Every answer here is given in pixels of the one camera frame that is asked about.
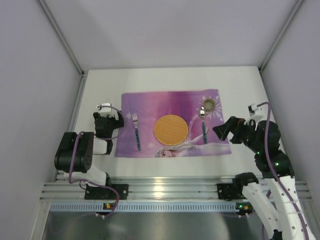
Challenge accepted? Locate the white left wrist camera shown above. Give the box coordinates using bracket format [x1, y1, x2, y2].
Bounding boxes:
[96, 103, 113, 117]

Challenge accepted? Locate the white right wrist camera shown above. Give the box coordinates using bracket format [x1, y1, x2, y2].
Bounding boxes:
[248, 103, 265, 122]

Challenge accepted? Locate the left aluminium frame post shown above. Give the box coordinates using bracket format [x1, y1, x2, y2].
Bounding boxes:
[36, 0, 85, 76]

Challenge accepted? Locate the aluminium frame post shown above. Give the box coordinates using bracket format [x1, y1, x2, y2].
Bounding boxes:
[258, 0, 305, 74]
[36, 0, 85, 76]

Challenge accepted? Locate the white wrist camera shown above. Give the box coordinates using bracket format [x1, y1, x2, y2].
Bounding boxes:
[96, 103, 113, 117]
[248, 103, 265, 122]

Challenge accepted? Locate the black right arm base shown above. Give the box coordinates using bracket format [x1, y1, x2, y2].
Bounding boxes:
[216, 172, 259, 201]

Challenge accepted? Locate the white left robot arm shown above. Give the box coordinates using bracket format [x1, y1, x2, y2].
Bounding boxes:
[54, 111, 124, 188]

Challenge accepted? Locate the fork with teal handle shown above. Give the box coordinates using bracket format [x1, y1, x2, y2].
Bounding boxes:
[132, 113, 141, 151]

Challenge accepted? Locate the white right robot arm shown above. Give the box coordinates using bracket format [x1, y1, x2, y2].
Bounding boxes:
[212, 116, 316, 240]

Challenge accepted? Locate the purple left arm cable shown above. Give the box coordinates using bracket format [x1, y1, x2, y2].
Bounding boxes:
[67, 105, 125, 218]

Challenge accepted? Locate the right aluminium frame post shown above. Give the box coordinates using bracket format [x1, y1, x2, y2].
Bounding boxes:
[258, 0, 305, 74]

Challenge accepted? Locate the purple Frozen placemat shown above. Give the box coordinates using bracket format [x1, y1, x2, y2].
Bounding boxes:
[115, 89, 231, 158]

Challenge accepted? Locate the small grey cup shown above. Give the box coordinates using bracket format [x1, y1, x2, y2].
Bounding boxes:
[202, 98, 217, 113]

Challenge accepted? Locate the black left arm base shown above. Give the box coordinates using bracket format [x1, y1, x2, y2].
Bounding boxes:
[84, 178, 129, 200]

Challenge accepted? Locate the white slotted cable duct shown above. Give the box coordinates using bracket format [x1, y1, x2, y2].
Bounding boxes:
[50, 201, 253, 213]

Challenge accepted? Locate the spoon with teal handle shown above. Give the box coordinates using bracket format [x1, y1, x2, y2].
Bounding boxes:
[198, 106, 207, 144]

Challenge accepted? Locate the round wooden plate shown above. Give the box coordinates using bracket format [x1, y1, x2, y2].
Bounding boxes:
[153, 114, 189, 146]

